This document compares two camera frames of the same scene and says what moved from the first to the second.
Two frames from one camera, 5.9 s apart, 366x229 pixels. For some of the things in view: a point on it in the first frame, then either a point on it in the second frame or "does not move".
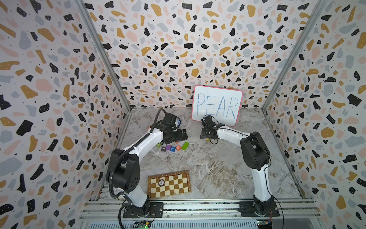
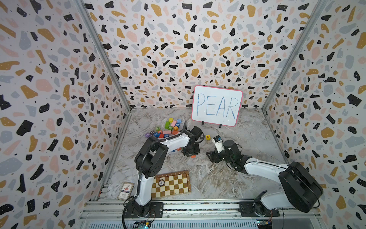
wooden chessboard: (168, 184) does not move
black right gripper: (202, 135) -> (213, 153)
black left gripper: (180, 137) -> (189, 154)
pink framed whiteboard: (223, 104) does not move
